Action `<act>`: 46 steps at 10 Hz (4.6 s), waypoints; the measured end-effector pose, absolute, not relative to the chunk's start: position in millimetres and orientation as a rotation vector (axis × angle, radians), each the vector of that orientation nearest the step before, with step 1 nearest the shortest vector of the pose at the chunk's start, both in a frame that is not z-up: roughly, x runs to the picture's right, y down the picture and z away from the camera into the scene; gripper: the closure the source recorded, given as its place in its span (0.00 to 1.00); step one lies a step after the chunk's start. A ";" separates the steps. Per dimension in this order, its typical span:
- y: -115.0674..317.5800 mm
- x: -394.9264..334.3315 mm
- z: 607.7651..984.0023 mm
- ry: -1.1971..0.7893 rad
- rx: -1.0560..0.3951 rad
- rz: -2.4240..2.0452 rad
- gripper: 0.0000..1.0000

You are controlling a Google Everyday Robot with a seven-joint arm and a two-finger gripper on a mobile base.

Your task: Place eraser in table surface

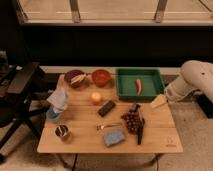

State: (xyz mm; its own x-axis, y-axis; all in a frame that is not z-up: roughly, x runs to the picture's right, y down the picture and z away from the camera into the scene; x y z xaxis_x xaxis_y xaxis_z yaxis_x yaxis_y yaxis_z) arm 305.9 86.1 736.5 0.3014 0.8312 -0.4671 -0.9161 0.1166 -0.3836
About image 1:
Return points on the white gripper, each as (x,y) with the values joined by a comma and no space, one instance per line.
(174,91)

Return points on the black eraser block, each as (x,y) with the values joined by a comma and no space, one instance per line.
(106,108)

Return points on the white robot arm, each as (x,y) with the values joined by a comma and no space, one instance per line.
(194,75)

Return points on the green plastic tray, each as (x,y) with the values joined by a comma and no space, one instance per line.
(152,83)

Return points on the red chili pepper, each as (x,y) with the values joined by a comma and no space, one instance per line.
(139,86)

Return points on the bunch of dark grapes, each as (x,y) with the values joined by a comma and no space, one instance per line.
(132,122)

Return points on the black knife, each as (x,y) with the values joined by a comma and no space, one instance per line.
(135,108)

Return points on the blue sponge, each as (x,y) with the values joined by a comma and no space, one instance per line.
(114,137)

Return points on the red bowl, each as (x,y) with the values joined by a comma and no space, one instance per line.
(101,77)

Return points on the orange round fruit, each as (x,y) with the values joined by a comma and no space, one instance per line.
(96,98)

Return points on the metal fork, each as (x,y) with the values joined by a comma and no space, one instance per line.
(101,127)

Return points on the wooden folding table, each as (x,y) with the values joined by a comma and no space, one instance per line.
(92,133)

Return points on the banana in bowl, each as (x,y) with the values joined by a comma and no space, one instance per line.
(78,78)

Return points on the dark maroon bowl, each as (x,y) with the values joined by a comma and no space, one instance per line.
(72,73)

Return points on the blue cup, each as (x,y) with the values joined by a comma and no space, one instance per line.
(51,115)

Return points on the black office chair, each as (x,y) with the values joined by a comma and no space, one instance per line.
(18,88)

